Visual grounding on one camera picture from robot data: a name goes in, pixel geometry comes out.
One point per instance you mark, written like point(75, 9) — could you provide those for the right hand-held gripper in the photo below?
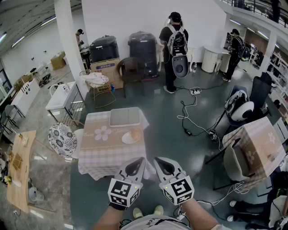
point(178, 188)

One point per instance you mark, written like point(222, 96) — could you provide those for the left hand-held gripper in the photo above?
point(122, 191)

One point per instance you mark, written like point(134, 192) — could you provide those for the white plate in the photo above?
point(126, 138)

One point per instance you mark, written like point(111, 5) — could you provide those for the person's right forearm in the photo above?
point(198, 215)

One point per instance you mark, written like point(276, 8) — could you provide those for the person's left forearm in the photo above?
point(110, 219)

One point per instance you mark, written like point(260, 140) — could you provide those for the person's left hand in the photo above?
point(118, 207)

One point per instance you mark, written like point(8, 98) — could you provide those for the table with checked flower tablecloth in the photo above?
point(108, 152)
point(258, 143)

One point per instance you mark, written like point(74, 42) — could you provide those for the black power adapter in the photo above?
point(188, 131)

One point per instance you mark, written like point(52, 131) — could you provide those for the person's left pale green shoe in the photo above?
point(137, 213)

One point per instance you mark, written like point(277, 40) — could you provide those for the white rectangular tray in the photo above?
point(123, 116)

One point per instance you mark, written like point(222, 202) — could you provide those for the person's white printed shirt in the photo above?
point(155, 224)

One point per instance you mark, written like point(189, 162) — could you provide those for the spare hand-held gripper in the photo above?
point(213, 134)

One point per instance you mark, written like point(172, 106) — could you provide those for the white round stool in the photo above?
point(79, 139)

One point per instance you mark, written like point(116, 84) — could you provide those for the grey shell chair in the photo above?
point(234, 164)

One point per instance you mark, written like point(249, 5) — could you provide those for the small blue bottle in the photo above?
point(112, 87)

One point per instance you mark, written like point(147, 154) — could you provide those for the white power strip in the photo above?
point(195, 91)

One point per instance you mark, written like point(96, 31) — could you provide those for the white black backpack pod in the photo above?
point(239, 107)

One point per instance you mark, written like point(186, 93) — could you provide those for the white crumpled cloth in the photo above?
point(96, 78)

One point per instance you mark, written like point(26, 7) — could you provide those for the brown plastic chair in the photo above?
point(131, 69)

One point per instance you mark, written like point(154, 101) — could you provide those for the cardboard box with blue label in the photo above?
point(105, 69)

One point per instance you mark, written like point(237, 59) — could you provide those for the white side table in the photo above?
point(59, 96)

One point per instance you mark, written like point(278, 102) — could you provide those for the clear water bottle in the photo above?
point(194, 67)

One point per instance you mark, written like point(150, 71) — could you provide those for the small white desk fan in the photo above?
point(34, 194)

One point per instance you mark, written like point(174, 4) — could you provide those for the light wooden desk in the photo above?
point(20, 170)

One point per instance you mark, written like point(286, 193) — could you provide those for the tall black round bin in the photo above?
point(142, 49)

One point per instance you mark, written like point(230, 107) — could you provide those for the white curved leg table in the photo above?
point(191, 54)

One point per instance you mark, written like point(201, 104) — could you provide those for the white round cabinet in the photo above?
point(210, 58)

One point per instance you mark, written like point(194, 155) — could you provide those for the black bin with flat lid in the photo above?
point(103, 49)

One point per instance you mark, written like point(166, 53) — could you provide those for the black mesh office chair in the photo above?
point(262, 89)

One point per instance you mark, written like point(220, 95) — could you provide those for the black wheeled cart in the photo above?
point(44, 77)

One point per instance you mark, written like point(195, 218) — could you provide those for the white cabinet with holes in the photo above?
point(25, 96)

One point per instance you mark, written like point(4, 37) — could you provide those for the plain cardboard box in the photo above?
point(58, 61)

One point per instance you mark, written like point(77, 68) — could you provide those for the grey black leg chair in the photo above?
point(11, 114)

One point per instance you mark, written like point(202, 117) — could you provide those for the white storage shelf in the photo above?
point(279, 78)

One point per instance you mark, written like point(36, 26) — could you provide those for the black balcony railing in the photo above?
point(258, 9)

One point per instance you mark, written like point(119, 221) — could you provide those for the floral cushion gold frame chair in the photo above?
point(61, 139)

